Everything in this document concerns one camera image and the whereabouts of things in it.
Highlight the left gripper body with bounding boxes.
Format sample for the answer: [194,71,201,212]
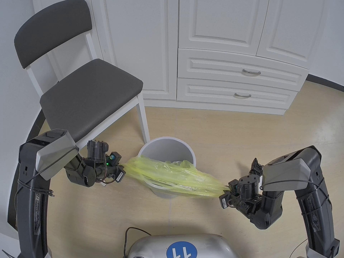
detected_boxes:
[97,161,126,184]

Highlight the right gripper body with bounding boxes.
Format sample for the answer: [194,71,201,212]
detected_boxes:
[219,192,243,211]

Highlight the black plastic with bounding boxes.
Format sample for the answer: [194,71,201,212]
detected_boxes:
[249,157,265,185]

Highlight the yellow plastic bag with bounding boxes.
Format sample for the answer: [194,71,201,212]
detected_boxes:
[122,156,231,200]

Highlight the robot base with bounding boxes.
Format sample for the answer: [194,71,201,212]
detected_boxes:
[129,234,238,258]

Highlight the white trash bin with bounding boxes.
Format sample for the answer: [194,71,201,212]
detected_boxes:
[138,137,196,200]

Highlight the white chair with grey cushions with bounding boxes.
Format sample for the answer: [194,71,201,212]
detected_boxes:
[14,0,151,151]

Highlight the white wardrobe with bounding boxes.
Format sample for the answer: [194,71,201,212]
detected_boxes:
[31,0,327,115]

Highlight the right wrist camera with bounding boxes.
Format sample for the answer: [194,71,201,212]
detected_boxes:
[228,179,240,194]

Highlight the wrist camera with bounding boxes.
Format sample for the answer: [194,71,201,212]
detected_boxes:
[107,152,122,167]
[228,179,240,194]

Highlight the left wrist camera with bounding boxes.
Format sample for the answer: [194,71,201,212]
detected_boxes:
[107,152,122,167]

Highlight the black cable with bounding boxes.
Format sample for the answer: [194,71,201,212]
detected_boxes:
[123,227,152,258]

